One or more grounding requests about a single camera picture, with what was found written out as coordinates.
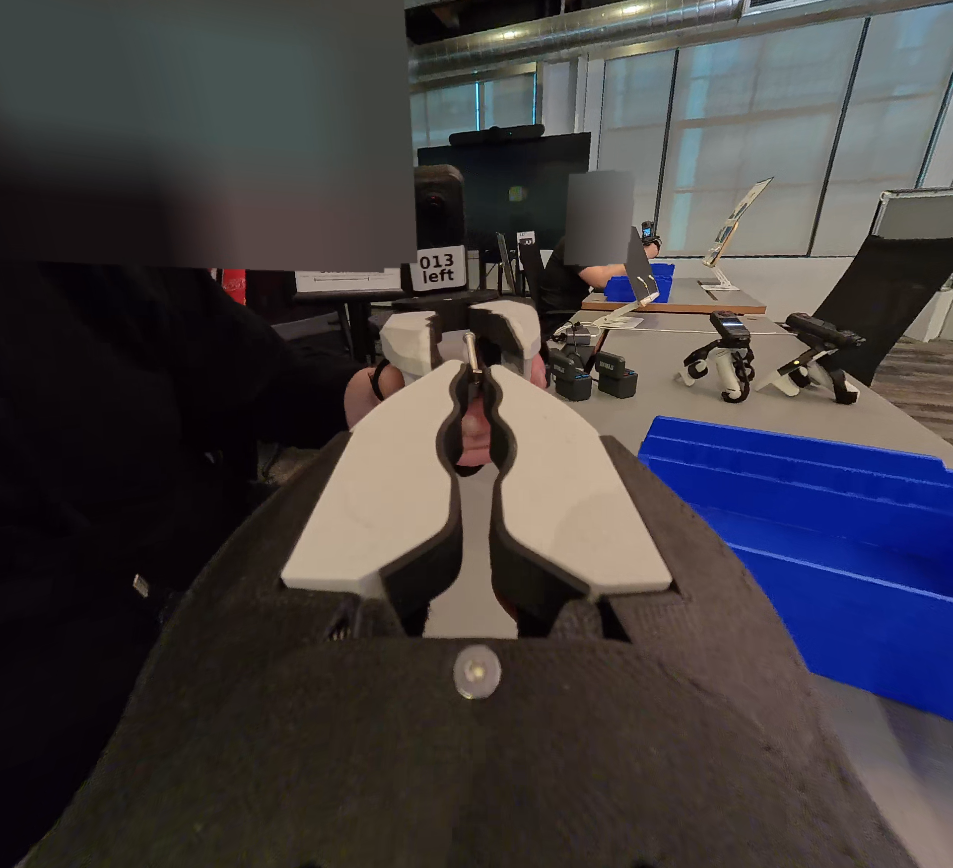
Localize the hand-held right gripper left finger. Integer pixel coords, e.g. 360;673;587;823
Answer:
280;359;466;638

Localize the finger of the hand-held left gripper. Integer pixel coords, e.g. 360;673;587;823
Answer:
468;298;543;381
380;311;440;371

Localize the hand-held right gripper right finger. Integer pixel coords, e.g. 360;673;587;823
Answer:
480;363;677;638

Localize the blue plastic bin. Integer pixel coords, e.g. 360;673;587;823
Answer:
605;262;676;303
638;415;953;722

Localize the person's left forearm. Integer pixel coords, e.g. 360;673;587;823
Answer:
223;287;377;459

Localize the person's left hand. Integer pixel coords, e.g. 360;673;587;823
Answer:
344;350;553;468

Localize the grey power adapter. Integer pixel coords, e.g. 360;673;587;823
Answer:
554;322;606;362

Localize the black battery charger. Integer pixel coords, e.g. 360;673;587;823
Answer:
593;353;640;400
548;349;594;403

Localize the black television screen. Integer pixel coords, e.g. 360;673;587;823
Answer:
417;132;593;267

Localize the black video bar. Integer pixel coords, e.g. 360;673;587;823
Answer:
449;125;545;148

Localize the wooden document stand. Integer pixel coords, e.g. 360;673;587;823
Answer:
701;177;775;292
592;226;662;330

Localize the spare black white gripper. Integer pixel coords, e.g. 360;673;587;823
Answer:
755;313;867;406
676;311;756;405

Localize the person's black sweater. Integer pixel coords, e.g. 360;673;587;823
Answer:
0;261;351;868

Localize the black mesh chair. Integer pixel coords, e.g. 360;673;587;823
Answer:
810;233;953;389

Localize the grey board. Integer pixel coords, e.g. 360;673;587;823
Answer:
879;187;953;240

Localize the silver ventilation duct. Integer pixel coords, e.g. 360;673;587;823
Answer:
408;0;953;85

